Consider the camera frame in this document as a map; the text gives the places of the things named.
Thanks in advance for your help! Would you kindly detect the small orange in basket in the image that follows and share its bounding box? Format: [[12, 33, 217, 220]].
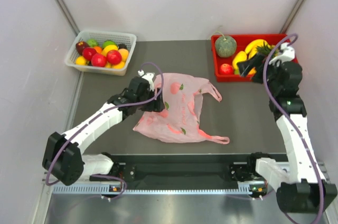
[[93, 46, 102, 53]]

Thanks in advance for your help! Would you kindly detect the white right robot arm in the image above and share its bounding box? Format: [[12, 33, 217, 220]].
[[237, 54, 337, 213]]

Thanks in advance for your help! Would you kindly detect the white perforated plastic basket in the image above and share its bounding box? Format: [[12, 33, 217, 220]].
[[65, 31, 137, 76]]

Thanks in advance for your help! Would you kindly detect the red apple left in basket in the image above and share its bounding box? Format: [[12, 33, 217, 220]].
[[82, 47, 97, 61]]

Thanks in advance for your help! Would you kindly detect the red plastic tray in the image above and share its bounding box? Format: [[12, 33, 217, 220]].
[[211, 34, 302, 84]]

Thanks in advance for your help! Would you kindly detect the yellow banana in basket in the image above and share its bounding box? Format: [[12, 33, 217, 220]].
[[101, 45, 118, 57]]

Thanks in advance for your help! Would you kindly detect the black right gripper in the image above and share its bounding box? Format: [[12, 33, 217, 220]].
[[237, 52, 284, 94]]

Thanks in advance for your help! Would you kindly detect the yellow fruit front in basket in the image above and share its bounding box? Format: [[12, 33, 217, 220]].
[[111, 61, 125, 69]]

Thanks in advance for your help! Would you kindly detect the orange peach in basket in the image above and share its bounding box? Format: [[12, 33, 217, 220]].
[[118, 49, 129, 62]]

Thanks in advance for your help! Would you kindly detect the yellow banana bunch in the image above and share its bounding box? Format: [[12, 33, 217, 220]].
[[245, 39, 275, 59]]

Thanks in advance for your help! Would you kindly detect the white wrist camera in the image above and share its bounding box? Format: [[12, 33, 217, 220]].
[[269, 42, 295, 65], [138, 70, 155, 91]]

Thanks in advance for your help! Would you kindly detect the dark red fruit in basket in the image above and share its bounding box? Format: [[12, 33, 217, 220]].
[[76, 41, 90, 55]]

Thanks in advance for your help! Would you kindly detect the yellow mango in tray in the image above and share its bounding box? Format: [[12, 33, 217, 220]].
[[232, 51, 247, 70]]

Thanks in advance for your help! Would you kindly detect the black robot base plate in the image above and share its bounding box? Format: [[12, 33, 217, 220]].
[[89, 154, 256, 183]]

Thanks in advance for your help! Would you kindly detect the green apple in basket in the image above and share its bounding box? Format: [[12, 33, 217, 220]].
[[102, 40, 116, 49]]

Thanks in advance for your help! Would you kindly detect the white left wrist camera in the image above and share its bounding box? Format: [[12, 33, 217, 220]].
[[138, 70, 155, 91]]

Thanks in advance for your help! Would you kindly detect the yellow lemon in basket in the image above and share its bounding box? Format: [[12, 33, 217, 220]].
[[75, 56, 88, 66]]

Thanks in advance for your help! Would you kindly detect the pink translucent plastic bag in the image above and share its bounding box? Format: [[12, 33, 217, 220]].
[[133, 73, 230, 145]]

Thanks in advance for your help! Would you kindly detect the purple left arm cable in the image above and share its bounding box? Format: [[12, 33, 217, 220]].
[[45, 62, 164, 186]]

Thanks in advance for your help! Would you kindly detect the dark fruit back in basket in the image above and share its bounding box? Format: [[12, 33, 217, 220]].
[[118, 43, 128, 50]]

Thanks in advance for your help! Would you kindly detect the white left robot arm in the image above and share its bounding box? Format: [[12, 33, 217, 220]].
[[42, 73, 165, 186]]

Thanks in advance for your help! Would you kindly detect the red apple right in basket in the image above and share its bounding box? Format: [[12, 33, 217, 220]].
[[106, 50, 122, 65]]

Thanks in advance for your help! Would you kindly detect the grey slotted cable duct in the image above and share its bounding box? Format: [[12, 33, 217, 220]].
[[52, 183, 267, 195]]

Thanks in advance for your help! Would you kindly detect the orange spiky pineapple fruit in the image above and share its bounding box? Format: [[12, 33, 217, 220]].
[[249, 51, 268, 76]]

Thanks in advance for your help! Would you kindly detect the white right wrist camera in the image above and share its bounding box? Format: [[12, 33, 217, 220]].
[[269, 42, 295, 65]]

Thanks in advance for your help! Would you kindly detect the red apple middle in basket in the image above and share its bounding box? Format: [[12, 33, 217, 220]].
[[91, 53, 107, 67]]

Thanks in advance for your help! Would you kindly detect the red apple in tray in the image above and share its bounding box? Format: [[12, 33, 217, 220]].
[[219, 63, 234, 75]]

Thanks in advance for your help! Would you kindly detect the green netted melon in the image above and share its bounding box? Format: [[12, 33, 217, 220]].
[[214, 25, 237, 58]]

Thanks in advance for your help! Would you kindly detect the green lime in basket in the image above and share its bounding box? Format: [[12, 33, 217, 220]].
[[87, 39, 99, 47]]

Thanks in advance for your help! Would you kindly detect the red apple in basket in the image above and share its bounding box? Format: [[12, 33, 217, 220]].
[[82, 47, 97, 61], [106, 50, 122, 65], [91, 53, 107, 67]]

